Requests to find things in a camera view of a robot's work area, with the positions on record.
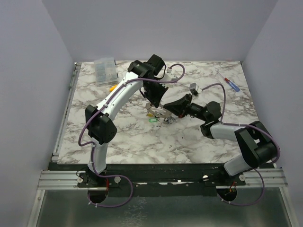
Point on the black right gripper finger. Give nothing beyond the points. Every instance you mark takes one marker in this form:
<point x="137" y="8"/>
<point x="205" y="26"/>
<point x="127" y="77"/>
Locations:
<point x="178" y="108"/>
<point x="184" y="101"/>

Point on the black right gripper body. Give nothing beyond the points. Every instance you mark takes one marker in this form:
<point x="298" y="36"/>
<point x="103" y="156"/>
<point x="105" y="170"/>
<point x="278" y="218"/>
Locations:
<point x="187" y="107"/>

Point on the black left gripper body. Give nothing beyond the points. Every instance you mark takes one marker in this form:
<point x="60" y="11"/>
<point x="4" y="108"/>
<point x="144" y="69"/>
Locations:
<point x="153" y="91"/>

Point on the green key tag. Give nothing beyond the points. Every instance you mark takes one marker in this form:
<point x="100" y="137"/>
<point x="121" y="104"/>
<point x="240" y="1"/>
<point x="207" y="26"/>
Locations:
<point x="153" y="120"/>

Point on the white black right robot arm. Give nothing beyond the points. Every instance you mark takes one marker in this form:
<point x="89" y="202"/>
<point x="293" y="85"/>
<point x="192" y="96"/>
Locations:
<point x="256" y="144"/>

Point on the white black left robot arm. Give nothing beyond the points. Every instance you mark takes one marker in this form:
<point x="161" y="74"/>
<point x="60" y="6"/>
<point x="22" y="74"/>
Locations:
<point x="100" y="118"/>

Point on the red blue screwdriver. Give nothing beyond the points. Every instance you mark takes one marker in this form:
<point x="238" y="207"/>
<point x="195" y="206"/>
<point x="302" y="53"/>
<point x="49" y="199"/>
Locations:
<point x="231" y="84"/>

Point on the yellow black screwdriver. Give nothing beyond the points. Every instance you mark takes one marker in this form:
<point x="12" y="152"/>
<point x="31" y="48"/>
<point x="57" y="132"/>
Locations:
<point x="112" y="88"/>

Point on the clear plastic parts box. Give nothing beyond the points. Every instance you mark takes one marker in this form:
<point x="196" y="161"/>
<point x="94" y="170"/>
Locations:
<point x="105" y="71"/>

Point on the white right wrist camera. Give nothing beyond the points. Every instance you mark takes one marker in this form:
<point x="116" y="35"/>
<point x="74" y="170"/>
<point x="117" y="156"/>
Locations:
<point x="194" y="89"/>

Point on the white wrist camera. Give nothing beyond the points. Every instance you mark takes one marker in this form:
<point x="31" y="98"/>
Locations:
<point x="169" y="76"/>
<point x="194" y="89"/>

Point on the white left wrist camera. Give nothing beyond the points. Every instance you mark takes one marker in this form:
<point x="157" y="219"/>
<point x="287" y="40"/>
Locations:
<point x="169" y="76"/>

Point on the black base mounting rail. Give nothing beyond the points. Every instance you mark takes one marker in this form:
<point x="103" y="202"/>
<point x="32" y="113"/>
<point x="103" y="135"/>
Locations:
<point x="151" y="180"/>

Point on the aluminium extrusion frame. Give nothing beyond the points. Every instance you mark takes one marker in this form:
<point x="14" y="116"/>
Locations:
<point x="56" y="177"/>

